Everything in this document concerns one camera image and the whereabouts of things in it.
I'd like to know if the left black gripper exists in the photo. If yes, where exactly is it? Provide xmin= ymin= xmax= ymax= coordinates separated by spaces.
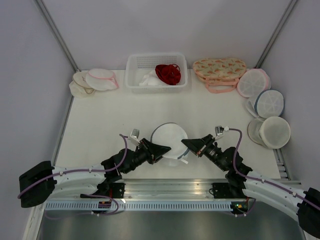
xmin=123 ymin=137 xmax=172 ymax=174

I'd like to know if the floral bra case stack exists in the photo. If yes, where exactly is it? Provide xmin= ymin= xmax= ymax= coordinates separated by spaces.
xmin=192 ymin=57 xmax=247 ymax=94

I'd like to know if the white blue-trimmed laundry bag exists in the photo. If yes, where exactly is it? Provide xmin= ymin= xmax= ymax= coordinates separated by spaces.
xmin=150 ymin=122 xmax=189 ymax=167

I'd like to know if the white plastic basket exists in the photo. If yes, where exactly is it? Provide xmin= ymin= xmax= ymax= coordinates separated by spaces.
xmin=124 ymin=52 xmax=188 ymax=94

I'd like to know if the white slotted cable duct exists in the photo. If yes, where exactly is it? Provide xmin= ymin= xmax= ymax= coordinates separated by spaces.
xmin=45 ymin=200 xmax=233 ymax=212

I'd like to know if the pink-trimmed empty laundry bag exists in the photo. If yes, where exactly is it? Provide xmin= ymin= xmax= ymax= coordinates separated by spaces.
xmin=85 ymin=68 xmax=119 ymax=92

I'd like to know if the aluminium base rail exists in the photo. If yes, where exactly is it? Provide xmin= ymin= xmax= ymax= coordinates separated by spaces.
xmin=109 ymin=179 xmax=228 ymax=201

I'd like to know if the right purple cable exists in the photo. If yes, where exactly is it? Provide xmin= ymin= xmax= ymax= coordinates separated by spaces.
xmin=224 ymin=127 xmax=320 ymax=210

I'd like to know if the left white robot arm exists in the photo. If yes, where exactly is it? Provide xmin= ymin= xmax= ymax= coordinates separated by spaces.
xmin=18 ymin=138 xmax=171 ymax=209

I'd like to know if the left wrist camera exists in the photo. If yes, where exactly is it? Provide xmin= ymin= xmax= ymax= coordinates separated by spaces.
xmin=128 ymin=128 xmax=140 ymax=146

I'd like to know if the blue-trimmed round laundry bag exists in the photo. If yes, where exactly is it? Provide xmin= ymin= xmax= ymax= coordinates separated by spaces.
xmin=245 ymin=89 xmax=285 ymax=119

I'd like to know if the beige empty laundry bag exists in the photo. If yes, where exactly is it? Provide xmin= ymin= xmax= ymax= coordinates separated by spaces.
xmin=69 ymin=71 xmax=96 ymax=99

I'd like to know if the pink-trimmed round laundry bag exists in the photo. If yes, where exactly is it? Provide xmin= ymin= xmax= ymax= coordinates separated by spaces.
xmin=236 ymin=68 xmax=271 ymax=98

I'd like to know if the beige round laundry bag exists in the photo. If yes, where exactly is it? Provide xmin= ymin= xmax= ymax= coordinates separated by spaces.
xmin=247 ymin=116 xmax=291 ymax=150

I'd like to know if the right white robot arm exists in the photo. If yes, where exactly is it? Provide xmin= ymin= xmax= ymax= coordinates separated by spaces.
xmin=181 ymin=134 xmax=320 ymax=238

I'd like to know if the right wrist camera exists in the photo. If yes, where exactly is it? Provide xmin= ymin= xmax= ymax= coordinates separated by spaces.
xmin=214 ymin=125 xmax=230 ymax=139

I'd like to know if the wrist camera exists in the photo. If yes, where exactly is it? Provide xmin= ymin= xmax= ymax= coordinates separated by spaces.
xmin=214 ymin=125 xmax=230 ymax=139
xmin=128 ymin=128 xmax=140 ymax=146

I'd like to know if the white bra in basket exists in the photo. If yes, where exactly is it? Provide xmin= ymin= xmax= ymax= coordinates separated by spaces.
xmin=139 ymin=70 xmax=166 ymax=87

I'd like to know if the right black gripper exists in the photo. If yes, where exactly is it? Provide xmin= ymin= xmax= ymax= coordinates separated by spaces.
xmin=180 ymin=134 xmax=227 ymax=172

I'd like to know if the red bra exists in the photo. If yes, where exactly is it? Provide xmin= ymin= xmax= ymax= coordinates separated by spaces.
xmin=155 ymin=64 xmax=182 ymax=86

